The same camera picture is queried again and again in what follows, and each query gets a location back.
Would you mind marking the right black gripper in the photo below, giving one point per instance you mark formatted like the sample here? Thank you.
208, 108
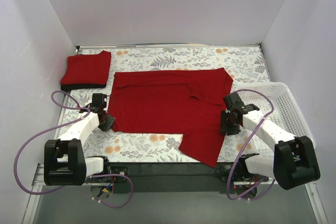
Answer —
227, 125

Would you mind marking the folded red t shirt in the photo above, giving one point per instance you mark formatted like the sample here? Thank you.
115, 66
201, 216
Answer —
86, 71

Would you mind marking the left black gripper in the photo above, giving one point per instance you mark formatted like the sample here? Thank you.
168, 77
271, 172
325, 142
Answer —
107, 123

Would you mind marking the white plastic laundry basket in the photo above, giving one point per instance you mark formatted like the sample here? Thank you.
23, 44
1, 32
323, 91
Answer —
286, 114

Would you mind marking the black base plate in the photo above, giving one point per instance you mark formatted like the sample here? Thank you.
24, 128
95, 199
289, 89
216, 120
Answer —
115, 174
239, 175

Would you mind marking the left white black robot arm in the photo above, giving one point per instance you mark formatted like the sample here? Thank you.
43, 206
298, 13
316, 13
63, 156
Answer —
64, 159

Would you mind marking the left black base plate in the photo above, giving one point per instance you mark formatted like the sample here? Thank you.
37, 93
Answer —
115, 174

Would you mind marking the red t shirt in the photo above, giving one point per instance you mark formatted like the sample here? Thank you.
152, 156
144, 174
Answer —
86, 71
187, 102

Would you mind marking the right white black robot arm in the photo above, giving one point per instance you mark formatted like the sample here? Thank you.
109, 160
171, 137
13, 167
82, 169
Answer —
293, 161

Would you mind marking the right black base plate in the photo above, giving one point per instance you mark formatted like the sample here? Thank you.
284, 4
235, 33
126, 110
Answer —
239, 175

